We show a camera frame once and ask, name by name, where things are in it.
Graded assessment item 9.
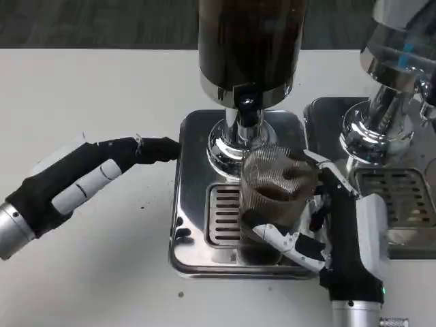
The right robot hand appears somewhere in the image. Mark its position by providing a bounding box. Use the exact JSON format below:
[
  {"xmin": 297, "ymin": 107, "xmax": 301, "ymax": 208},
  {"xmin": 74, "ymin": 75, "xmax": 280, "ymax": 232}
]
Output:
[{"xmin": 243, "ymin": 148, "xmax": 391, "ymax": 302}]

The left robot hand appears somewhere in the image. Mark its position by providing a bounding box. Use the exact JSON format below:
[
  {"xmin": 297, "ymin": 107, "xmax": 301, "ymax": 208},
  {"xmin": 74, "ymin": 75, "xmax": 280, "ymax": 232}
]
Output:
[{"xmin": 5, "ymin": 131, "xmax": 182, "ymax": 239}]

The clear ribbed glass cup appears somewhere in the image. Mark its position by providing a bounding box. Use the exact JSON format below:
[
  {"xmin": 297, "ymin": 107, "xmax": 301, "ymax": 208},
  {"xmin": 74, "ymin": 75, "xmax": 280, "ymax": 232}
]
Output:
[{"xmin": 240, "ymin": 142, "xmax": 321, "ymax": 233}]

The steel slotted drip grid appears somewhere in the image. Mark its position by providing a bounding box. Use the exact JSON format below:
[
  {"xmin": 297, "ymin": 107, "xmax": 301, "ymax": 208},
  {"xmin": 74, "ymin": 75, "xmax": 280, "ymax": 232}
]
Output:
[
  {"xmin": 353, "ymin": 168, "xmax": 436, "ymax": 228},
  {"xmin": 204, "ymin": 183, "xmax": 247, "ymax": 248}
]

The silver knurled connector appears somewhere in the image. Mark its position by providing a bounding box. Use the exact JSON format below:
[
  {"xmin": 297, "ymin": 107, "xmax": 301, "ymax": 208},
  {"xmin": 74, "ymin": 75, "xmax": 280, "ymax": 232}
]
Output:
[{"xmin": 377, "ymin": 316, "xmax": 409, "ymax": 327}]

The steel drip tray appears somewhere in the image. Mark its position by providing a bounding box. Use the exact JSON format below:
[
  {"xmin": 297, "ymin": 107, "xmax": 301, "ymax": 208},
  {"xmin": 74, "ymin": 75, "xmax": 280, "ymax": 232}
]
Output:
[
  {"xmin": 302, "ymin": 97, "xmax": 436, "ymax": 260},
  {"xmin": 168, "ymin": 108, "xmax": 324, "ymax": 281}
]

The black dispenser tap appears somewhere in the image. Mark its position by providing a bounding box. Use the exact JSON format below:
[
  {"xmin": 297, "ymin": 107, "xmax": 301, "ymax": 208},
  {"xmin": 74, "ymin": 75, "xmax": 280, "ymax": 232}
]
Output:
[{"xmin": 232, "ymin": 82, "xmax": 265, "ymax": 137}]

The chrome dispenser tap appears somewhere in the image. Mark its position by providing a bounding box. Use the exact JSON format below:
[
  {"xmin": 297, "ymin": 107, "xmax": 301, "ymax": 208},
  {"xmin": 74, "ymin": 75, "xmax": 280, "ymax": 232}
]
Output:
[{"xmin": 415, "ymin": 80, "xmax": 436, "ymax": 122}]

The clear steel drink dispenser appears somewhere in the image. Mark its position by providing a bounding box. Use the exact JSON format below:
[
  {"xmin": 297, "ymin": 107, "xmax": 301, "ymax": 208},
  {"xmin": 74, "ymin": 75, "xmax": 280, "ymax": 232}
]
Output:
[{"xmin": 339, "ymin": 0, "xmax": 436, "ymax": 168}]

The dark drink dispenser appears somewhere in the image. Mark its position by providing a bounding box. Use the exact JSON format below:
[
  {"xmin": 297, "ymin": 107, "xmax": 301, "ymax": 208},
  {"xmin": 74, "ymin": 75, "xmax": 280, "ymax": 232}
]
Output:
[{"xmin": 197, "ymin": 0, "xmax": 307, "ymax": 178}]

